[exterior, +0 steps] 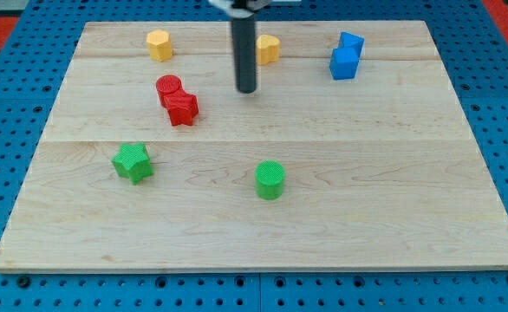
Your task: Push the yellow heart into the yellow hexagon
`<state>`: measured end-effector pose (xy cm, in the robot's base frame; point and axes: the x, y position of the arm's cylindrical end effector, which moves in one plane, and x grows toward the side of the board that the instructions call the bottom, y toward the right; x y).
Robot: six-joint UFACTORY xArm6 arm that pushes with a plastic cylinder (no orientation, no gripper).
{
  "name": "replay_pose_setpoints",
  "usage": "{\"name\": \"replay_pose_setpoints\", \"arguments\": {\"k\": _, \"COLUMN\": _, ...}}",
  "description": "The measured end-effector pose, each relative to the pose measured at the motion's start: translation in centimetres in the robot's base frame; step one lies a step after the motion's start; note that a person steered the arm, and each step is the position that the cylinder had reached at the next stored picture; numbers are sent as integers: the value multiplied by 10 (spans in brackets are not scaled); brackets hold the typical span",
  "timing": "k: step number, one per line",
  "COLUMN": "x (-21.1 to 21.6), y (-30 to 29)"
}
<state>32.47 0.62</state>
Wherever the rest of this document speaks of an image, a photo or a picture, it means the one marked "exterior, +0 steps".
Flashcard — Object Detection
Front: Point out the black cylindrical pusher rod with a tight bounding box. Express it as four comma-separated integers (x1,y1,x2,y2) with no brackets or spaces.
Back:
230,6,257,94

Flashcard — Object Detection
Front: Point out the yellow hexagon block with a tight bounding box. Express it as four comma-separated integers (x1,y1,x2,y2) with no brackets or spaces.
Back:
147,29,173,62

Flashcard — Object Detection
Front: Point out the blue triangle block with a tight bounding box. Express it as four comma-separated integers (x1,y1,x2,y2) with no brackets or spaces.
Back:
338,31,365,56

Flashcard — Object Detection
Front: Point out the yellow heart block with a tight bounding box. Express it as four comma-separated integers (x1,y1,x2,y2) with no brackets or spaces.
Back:
256,35,280,65

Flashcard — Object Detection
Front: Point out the red cylinder block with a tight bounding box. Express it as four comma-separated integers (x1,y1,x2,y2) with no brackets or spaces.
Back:
155,75,182,107

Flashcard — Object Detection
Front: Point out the blue cube block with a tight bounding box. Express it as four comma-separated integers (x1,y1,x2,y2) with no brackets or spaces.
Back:
329,48,359,80

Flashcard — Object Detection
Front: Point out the green star block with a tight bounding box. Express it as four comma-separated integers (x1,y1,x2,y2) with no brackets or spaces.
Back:
111,142,153,185

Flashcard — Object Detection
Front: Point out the red star block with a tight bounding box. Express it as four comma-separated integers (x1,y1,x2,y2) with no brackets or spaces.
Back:
164,90,199,127

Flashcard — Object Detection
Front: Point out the light wooden board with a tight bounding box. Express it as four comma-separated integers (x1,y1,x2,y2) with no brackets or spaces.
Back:
0,21,508,274

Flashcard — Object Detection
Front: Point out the green cylinder block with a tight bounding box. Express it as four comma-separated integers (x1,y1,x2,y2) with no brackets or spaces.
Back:
255,160,286,200

